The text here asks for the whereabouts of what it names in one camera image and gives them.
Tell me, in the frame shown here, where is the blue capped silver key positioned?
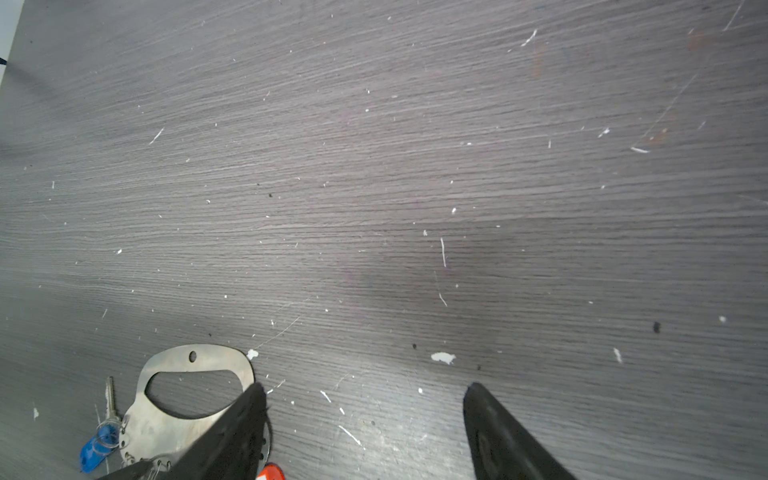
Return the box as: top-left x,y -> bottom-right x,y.
79,376 -> 122,474

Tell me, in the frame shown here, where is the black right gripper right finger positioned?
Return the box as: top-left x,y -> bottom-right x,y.
463,382 -> 575,480

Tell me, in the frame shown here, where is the red key tag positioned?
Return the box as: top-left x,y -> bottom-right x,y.
256,463 -> 286,480

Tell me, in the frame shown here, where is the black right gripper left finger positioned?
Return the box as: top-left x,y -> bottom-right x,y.
105,382 -> 268,480

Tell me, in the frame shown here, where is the silver metal key holder plate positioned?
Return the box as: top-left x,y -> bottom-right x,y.
118,344 -> 272,469

